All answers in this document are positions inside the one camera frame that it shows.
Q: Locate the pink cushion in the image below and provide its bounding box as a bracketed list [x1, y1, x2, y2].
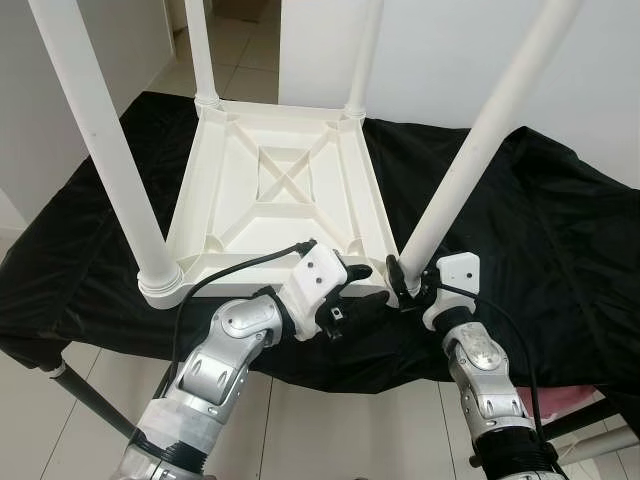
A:
[520, 385, 601, 413]

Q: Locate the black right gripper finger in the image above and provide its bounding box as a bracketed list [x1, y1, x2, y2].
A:
[386, 257, 416, 306]

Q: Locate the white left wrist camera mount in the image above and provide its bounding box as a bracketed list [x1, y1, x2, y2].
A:
[280, 240, 351, 343]

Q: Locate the white plastic table top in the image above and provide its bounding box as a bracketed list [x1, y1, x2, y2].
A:
[138, 98, 403, 311]

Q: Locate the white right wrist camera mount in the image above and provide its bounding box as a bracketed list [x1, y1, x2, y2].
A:
[422, 253, 483, 333]

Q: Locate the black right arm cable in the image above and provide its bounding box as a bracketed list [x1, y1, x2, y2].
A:
[435, 283, 546, 451]

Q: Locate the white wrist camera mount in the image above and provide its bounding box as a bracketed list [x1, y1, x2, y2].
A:
[280, 240, 351, 343]
[422, 253, 483, 333]

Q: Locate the white plastic pipe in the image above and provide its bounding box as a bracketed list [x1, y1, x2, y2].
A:
[560, 430, 640, 463]

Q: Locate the white door frame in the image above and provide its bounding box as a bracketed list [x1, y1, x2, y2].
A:
[165, 0, 191, 31]

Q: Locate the black table cloth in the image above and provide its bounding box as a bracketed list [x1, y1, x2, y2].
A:
[0, 90, 640, 396]

